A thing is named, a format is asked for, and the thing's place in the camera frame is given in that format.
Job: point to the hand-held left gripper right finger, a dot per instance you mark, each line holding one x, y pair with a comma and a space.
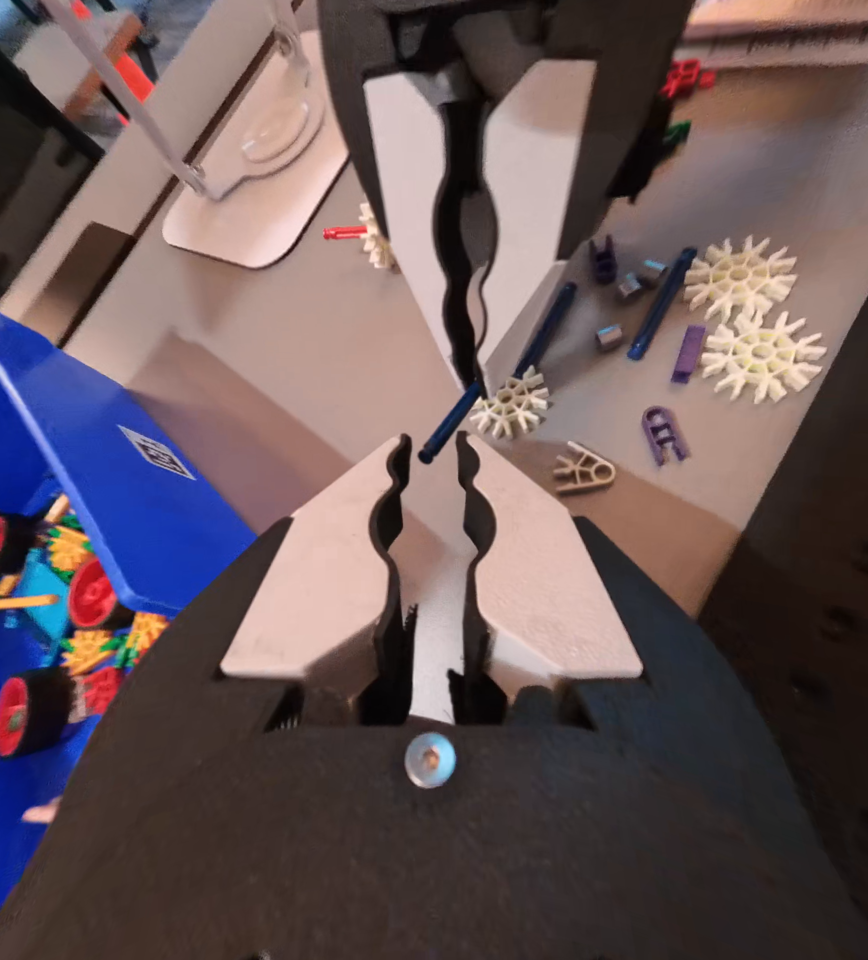
554, 600

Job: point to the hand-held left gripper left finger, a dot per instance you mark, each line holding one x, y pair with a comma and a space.
306, 600

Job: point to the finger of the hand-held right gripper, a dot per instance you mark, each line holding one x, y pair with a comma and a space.
404, 165
539, 165

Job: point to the colourful toy construction model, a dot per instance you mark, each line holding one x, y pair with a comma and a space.
378, 236

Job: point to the long red toy rod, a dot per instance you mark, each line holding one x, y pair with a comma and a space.
344, 232

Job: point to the purple clip connector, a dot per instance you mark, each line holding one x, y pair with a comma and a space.
663, 435
603, 259
687, 352

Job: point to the grey fan connector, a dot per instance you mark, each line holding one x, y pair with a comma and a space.
584, 471

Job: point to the short green toy rod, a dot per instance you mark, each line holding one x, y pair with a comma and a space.
678, 133

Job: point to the blue storage bin with tag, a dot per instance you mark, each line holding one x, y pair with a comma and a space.
141, 510

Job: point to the white snowflake connector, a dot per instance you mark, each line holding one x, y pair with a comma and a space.
513, 405
740, 279
764, 356

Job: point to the pile of toy construction pieces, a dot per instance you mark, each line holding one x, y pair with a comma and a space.
81, 652

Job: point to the instruction leaflet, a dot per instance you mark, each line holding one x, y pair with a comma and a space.
816, 30

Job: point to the red fan connector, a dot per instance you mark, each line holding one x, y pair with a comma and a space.
685, 75

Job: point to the red spoked toy wheel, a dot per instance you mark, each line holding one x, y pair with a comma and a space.
93, 592

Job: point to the long yellow toy rod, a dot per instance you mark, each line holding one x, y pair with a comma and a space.
10, 602

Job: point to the wide black toy tyre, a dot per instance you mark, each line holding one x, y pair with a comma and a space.
29, 709

